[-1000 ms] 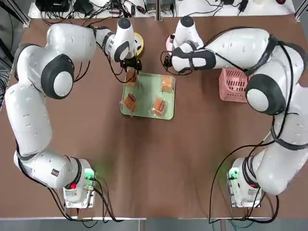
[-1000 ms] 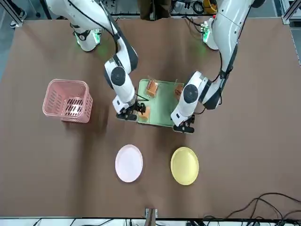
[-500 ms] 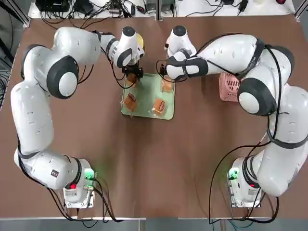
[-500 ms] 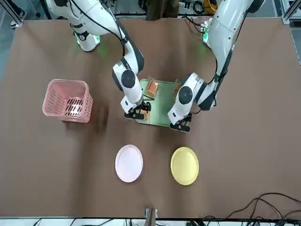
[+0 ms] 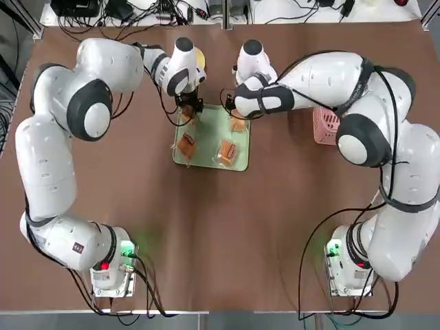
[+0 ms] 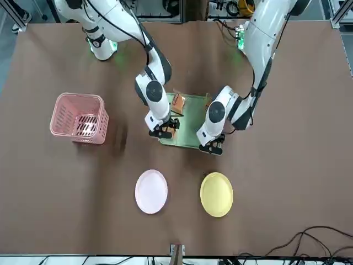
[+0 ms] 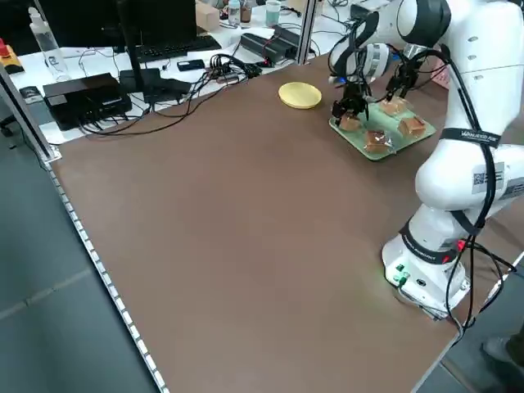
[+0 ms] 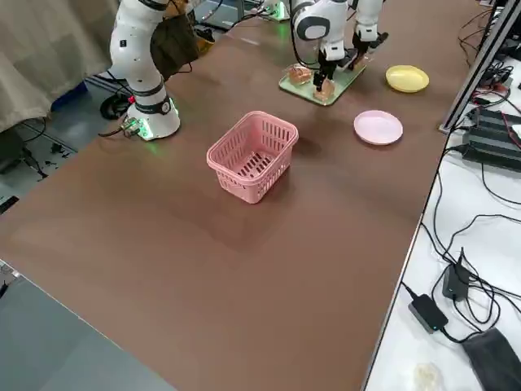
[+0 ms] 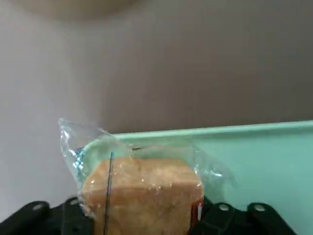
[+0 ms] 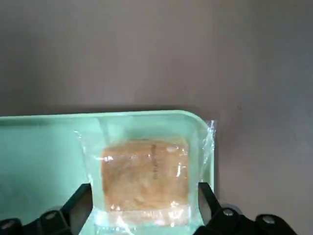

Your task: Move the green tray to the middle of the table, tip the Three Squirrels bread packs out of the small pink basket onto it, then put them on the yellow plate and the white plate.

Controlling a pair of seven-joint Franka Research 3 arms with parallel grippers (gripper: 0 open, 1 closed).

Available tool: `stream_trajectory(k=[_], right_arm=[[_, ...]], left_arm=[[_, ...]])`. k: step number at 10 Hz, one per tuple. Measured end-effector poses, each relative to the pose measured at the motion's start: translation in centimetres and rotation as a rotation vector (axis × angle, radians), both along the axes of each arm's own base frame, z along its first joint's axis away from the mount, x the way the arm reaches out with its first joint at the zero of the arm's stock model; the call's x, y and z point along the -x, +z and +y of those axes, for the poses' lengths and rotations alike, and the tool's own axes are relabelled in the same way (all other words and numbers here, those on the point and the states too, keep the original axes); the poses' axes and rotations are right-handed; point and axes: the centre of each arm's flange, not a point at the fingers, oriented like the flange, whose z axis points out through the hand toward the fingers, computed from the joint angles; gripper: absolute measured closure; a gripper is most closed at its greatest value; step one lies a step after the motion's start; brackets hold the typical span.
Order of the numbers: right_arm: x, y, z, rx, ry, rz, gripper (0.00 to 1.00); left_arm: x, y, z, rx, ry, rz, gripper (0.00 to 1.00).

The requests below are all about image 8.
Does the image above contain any brown base cable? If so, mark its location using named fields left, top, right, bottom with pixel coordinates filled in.
left=97, top=121, right=138, bottom=139

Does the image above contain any flat black power adapter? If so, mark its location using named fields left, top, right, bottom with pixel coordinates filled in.
left=408, top=293, right=449, bottom=334

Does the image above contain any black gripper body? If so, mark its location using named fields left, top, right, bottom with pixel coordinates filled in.
left=352, top=32, right=390, bottom=58
left=315, top=60, right=339, bottom=77

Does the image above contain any small black power adapter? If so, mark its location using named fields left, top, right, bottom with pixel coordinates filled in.
left=441, top=248, right=471, bottom=302

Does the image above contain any yellow round plate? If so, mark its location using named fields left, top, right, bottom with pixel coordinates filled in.
left=385, top=64, right=431, bottom=94

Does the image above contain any grey fabric pouch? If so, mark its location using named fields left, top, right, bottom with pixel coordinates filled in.
left=459, top=327, right=521, bottom=391

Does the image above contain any brown jacket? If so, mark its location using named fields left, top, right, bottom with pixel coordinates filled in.
left=149, top=10, right=201, bottom=82

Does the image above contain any black desk cable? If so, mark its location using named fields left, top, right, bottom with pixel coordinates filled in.
left=445, top=212, right=521, bottom=258
left=481, top=160, right=521, bottom=207
left=431, top=144, right=467, bottom=266

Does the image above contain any small pink slotted basket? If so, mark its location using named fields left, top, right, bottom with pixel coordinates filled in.
left=205, top=110, right=300, bottom=204

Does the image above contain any black power supply box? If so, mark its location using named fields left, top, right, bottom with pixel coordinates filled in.
left=467, top=106, right=521, bottom=142
left=462, top=132, right=521, bottom=172

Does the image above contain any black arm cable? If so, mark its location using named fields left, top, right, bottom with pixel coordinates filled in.
left=289, top=11, right=325, bottom=68

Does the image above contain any green rectangular tray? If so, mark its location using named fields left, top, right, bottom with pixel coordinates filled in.
left=278, top=60, right=367, bottom=108

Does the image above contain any white round plate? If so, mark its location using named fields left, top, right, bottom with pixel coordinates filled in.
left=352, top=109, right=405, bottom=147

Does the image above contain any blue plastic crate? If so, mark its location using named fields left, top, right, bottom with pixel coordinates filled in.
left=50, top=79, right=89, bottom=111

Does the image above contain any beige curtain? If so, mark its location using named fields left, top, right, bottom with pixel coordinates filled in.
left=0, top=0, right=123, bottom=134

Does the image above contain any red cable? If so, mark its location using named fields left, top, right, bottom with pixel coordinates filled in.
left=471, top=87, right=521, bottom=152

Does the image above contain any aluminium frame post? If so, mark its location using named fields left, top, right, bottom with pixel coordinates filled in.
left=438, top=0, right=521, bottom=134

